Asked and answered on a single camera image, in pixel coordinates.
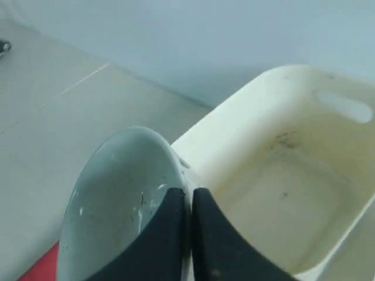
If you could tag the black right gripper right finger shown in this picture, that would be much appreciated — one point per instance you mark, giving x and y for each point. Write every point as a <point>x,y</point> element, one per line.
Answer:
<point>219,252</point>

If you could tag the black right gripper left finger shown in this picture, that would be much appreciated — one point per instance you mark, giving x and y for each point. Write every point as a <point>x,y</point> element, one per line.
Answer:
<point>159,251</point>

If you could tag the white ceramic bowl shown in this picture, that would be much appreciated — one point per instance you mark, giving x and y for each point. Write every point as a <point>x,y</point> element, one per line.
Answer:
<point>115,196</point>

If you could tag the cream plastic bin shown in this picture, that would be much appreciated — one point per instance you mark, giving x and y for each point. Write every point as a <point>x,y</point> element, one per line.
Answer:
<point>289,158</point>

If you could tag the red tablecloth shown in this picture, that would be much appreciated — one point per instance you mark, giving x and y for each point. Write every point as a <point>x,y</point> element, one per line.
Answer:
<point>45,268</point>

